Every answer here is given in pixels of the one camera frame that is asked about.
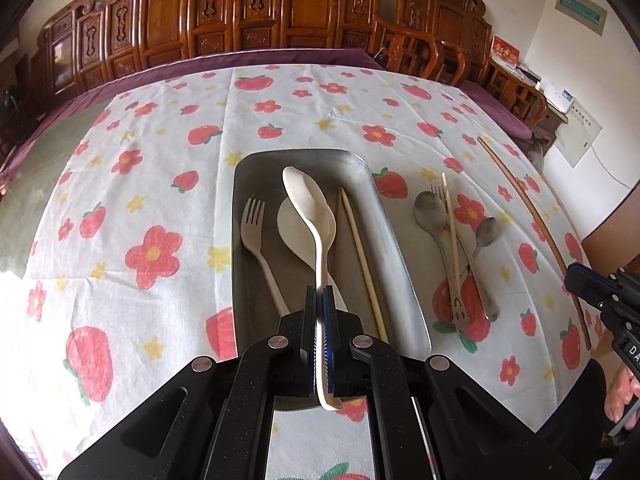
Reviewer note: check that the person's right hand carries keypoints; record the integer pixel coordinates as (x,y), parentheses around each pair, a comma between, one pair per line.
(620,395)

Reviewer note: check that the dark wooden chopstick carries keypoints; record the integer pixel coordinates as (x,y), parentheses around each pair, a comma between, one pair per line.
(525,200)

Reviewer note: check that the metal fork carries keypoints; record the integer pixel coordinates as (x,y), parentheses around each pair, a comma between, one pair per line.
(459,312)

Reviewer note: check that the red standing card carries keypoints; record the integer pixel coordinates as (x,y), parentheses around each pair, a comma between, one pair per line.
(505,51)

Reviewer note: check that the strawberry print tablecloth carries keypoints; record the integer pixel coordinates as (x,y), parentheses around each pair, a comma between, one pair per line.
(150,160)

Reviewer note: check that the cream plastic fork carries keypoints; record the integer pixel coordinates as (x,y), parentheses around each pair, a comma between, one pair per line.
(255,240)

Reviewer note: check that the wooden side table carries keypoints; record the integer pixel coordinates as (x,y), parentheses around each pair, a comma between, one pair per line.
(550,120)

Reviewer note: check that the cream plastic spoon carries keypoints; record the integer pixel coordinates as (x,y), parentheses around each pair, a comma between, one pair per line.
(305,195)
(289,232)

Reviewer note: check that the carved wooden sofa bench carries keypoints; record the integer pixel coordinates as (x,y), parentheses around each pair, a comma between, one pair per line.
(225,10)

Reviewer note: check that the white wall panel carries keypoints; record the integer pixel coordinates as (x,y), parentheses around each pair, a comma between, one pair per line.
(579,135)

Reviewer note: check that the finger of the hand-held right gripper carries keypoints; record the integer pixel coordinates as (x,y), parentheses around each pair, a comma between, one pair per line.
(595,302)
(590,275)

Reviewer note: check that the rectangular metal tray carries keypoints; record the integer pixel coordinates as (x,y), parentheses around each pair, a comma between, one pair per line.
(260,172)

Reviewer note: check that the grey wall electrical box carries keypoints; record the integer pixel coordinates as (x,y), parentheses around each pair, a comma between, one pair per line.
(580,9)

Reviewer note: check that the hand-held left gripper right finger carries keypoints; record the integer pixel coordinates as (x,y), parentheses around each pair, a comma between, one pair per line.
(328,340)

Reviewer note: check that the black trousers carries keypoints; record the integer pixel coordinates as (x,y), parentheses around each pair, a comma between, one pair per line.
(575,410)

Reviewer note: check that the light bamboo chopstick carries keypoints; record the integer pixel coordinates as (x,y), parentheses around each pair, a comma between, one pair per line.
(450,225)
(360,255)

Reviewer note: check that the carved wooden armchair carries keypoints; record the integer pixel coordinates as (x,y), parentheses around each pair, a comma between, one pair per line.
(450,25)

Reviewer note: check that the square purple seat cushion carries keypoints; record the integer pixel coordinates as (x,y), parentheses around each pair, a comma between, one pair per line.
(495,107)

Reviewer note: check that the small metal spoon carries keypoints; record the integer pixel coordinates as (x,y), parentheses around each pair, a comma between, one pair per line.
(486,232)

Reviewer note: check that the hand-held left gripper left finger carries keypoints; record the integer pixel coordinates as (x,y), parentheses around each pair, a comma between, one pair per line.
(307,340)

